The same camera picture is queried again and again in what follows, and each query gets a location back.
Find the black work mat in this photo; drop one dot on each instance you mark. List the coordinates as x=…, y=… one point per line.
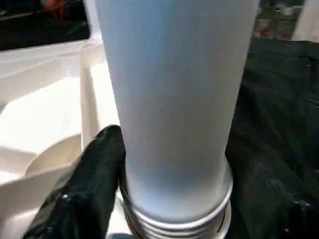
x=284, y=89

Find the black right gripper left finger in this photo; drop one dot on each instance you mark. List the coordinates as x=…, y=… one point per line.
x=82, y=194

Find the white plastic table top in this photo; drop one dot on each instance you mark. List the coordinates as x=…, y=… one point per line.
x=45, y=109

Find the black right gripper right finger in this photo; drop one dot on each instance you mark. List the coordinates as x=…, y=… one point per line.
x=274, y=199

